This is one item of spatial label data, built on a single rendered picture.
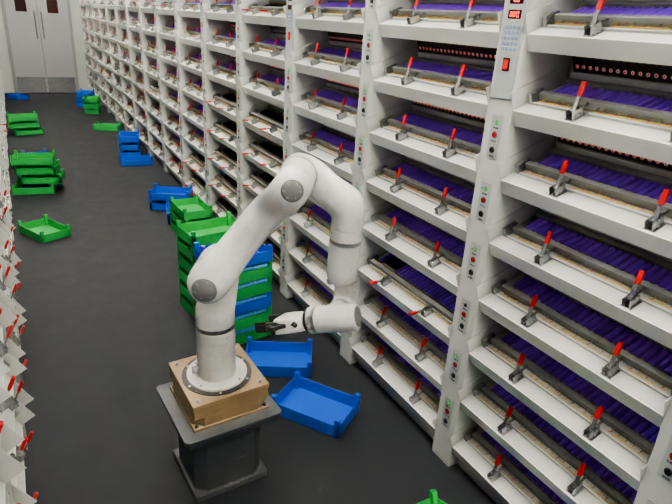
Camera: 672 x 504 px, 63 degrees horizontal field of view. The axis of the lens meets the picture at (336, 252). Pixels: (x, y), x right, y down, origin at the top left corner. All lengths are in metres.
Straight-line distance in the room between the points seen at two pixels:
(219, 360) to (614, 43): 1.34
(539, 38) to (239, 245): 0.95
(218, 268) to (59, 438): 1.04
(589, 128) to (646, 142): 0.14
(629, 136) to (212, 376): 1.31
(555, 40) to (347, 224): 0.69
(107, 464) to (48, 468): 0.19
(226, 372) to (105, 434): 0.66
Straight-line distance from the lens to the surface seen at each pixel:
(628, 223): 1.43
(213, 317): 1.68
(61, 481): 2.17
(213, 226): 2.99
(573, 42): 1.51
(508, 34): 1.64
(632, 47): 1.42
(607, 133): 1.44
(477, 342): 1.88
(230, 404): 1.80
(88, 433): 2.32
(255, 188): 3.39
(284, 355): 2.62
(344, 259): 1.54
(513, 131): 1.64
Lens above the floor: 1.45
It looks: 23 degrees down
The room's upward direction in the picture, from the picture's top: 4 degrees clockwise
